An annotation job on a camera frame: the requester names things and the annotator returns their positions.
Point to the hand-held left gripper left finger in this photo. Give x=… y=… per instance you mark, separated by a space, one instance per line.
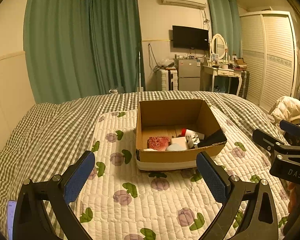
x=77 y=177

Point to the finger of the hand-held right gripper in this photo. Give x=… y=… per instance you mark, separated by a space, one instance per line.
x=263 y=137
x=290 y=128

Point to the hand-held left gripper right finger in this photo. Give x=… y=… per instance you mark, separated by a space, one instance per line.
x=212 y=177

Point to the black remote control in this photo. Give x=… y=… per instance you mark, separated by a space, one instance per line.
x=213 y=140

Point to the light blue case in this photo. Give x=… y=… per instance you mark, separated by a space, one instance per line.
x=176 y=147

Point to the white square box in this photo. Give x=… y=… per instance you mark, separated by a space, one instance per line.
x=178 y=140

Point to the red-capped white bottle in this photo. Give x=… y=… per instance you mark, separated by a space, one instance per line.
x=188 y=132

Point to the brown cardboard box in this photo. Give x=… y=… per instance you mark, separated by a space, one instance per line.
x=165 y=156

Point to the red patterned box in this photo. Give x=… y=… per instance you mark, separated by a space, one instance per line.
x=158 y=143

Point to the person's right hand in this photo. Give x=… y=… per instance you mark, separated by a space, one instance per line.
x=295 y=197

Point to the white puffer jacket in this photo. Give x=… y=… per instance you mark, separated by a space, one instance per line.
x=288 y=107

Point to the floral quilted mat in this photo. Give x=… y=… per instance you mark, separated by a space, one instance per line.
x=120 y=185

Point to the dark suitcase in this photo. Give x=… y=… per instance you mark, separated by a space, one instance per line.
x=245 y=83

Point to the white louvred wardrobe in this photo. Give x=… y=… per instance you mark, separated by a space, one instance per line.
x=270 y=60

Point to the white dressing table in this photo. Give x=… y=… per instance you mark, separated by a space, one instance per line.
x=223 y=72

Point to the small brown box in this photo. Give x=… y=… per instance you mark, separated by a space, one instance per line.
x=240 y=62

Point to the smartphone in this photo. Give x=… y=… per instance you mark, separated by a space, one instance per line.
x=11 y=220

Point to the small grey fridge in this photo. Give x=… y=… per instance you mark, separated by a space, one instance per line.
x=187 y=73

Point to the oval white mirror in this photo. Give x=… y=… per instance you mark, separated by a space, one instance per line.
x=218 y=44

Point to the white suitcase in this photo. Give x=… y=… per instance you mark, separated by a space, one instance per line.
x=166 y=80

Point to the green curtain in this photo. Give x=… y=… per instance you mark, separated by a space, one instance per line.
x=57 y=42
x=223 y=22
x=115 y=40

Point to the clear plastic bag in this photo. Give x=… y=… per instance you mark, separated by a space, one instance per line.
x=167 y=62

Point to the white pole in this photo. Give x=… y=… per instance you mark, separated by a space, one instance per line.
x=140 y=67

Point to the white photo frame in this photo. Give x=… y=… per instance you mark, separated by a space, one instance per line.
x=214 y=58

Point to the black wall television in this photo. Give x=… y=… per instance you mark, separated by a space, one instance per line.
x=190 y=38

